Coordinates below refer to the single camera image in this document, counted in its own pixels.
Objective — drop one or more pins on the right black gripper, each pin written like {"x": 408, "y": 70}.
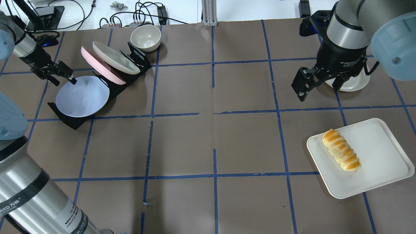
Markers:
{"x": 339, "y": 58}

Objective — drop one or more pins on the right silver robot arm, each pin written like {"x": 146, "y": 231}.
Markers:
{"x": 386, "y": 26}

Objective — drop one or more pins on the cream plate in rack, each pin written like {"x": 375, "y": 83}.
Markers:
{"x": 115, "y": 59}

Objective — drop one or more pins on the black dish rack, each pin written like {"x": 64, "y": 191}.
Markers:
{"x": 136, "y": 56}

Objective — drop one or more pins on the cream round plate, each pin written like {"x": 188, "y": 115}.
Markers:
{"x": 356, "y": 83}

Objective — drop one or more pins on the striped orange bread roll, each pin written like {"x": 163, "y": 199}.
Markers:
{"x": 341, "y": 151}

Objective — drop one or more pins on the light blue plate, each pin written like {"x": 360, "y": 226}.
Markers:
{"x": 84, "y": 98}

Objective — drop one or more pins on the aluminium frame post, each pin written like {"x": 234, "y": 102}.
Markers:
{"x": 209, "y": 13}

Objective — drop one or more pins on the white rectangular tray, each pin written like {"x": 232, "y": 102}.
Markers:
{"x": 383, "y": 160}

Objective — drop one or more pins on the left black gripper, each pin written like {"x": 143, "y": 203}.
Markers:
{"x": 36, "y": 58}

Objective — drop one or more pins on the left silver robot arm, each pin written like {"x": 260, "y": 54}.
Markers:
{"x": 30, "y": 200}

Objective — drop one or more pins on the cream bowl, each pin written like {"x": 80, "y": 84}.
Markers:
{"x": 147, "y": 38}

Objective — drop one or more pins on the pink plate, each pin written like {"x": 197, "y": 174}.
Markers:
{"x": 99, "y": 65}

